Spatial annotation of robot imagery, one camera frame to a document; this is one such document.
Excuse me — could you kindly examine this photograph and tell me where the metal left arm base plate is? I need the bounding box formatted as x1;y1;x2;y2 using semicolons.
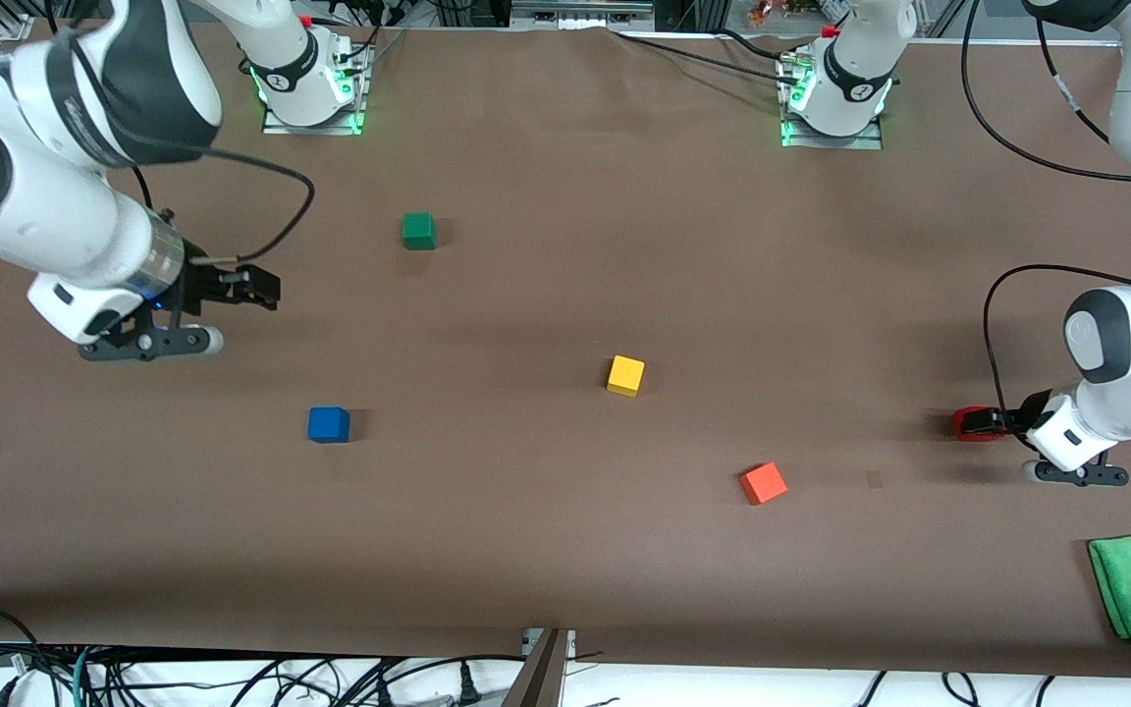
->
780;54;886;150

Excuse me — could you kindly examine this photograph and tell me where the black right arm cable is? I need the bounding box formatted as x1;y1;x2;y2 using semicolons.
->
45;29;317;266

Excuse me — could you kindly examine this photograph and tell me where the black cable across table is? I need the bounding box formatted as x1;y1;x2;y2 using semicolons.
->
610;27;804;83

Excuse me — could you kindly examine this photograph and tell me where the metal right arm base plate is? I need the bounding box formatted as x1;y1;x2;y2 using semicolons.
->
261;44;372;136

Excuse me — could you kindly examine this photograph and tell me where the orange block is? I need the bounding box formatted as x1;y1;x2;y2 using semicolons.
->
739;462;789;506

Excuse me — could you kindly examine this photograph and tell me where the black labelled left arm cable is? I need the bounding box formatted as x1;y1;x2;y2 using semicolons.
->
1035;15;1116;143

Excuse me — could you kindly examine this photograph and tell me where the red block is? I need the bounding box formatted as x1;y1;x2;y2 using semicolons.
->
953;406;1003;443

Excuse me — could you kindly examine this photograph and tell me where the yellow block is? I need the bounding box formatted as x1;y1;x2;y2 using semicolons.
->
607;355;646;398

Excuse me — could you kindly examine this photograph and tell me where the silver aluminium rail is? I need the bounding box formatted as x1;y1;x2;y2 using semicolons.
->
512;0;655;30

